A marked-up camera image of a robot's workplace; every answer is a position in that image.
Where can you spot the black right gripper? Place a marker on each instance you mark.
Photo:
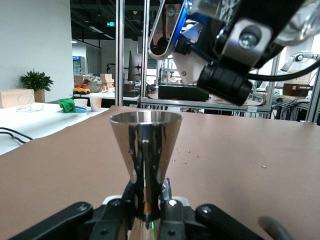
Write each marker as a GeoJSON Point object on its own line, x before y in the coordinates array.
{"type": "Point", "coordinates": [225, 82]}

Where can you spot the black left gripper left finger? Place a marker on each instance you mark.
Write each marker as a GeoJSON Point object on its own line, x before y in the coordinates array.
{"type": "Point", "coordinates": [62, 222]}

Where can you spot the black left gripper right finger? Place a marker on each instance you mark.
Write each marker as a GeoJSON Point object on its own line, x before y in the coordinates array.
{"type": "Point", "coordinates": [212, 222]}

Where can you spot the steel jigger measuring cup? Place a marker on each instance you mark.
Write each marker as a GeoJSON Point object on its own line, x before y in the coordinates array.
{"type": "Point", "coordinates": [146, 140]}

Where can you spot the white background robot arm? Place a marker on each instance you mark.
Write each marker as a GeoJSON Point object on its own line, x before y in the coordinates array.
{"type": "Point", "coordinates": [297, 58]}

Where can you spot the striped white paper cup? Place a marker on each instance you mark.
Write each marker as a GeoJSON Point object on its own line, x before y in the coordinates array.
{"type": "Point", "coordinates": [81, 107]}

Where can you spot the plain paper cup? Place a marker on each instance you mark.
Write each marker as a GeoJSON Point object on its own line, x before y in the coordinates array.
{"type": "Point", "coordinates": [95, 103]}

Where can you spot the brown table mat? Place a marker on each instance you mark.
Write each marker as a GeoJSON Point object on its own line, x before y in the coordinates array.
{"type": "Point", "coordinates": [50, 175]}

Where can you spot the black rectangular box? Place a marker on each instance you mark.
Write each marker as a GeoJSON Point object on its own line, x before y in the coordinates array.
{"type": "Point", "coordinates": [182, 93]}

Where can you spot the green cloth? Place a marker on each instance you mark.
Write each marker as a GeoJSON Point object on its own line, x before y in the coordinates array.
{"type": "Point", "coordinates": [67, 105]}

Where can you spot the dark desk monitor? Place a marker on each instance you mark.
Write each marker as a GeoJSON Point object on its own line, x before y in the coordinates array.
{"type": "Point", "coordinates": [135, 66]}

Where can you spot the light wooden box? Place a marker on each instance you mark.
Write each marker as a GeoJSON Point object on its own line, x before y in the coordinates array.
{"type": "Point", "coordinates": [15, 98]}

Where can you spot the yellow box with red buttons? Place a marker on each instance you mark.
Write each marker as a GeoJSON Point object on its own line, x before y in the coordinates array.
{"type": "Point", "coordinates": [81, 90]}

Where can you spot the green exit sign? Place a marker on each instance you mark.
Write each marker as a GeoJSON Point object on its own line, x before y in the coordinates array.
{"type": "Point", "coordinates": [110, 24]}

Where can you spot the green potted plant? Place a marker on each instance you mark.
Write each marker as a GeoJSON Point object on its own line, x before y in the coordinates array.
{"type": "Point", "coordinates": [37, 80]}

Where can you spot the stacked cardboard boxes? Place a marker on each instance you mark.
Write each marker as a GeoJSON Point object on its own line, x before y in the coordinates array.
{"type": "Point", "coordinates": [107, 80]}

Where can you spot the glass door fridge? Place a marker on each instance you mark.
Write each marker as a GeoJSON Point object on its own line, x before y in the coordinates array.
{"type": "Point", "coordinates": [76, 65]}

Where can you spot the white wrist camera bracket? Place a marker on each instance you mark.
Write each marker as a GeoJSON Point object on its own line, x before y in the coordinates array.
{"type": "Point", "coordinates": [190, 70]}

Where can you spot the aluminium table frame rail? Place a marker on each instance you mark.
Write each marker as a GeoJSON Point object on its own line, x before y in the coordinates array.
{"type": "Point", "coordinates": [200, 106]}

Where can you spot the aluminium frame post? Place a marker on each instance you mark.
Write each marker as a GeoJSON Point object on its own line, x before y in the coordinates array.
{"type": "Point", "coordinates": [120, 50]}
{"type": "Point", "coordinates": [144, 75]}

